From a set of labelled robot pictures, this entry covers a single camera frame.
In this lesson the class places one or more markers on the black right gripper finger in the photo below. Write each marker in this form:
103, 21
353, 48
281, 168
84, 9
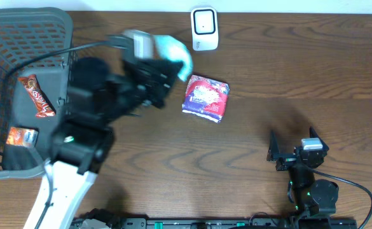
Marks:
313, 134
273, 147

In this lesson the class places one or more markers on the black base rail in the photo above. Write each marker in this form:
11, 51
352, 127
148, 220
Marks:
141, 223

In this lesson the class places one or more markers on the orange brown chocolate bar wrapper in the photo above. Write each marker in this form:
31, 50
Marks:
32, 87

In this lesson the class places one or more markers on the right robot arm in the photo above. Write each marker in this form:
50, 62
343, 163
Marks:
314, 199

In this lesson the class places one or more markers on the small orange snack pack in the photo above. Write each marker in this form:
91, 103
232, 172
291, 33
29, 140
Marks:
22, 137

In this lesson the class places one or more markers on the grey plastic mesh basket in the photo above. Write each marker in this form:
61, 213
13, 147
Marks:
26, 33

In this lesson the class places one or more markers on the red purple snack bag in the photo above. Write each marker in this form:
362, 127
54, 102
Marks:
206, 98

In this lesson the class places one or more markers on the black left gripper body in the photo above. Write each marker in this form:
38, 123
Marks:
156, 82

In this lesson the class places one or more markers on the teal snack packet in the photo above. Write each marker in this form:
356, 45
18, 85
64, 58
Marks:
175, 51

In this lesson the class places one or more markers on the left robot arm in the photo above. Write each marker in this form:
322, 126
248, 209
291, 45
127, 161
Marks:
80, 144

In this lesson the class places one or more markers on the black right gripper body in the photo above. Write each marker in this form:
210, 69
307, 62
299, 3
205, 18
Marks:
287, 160

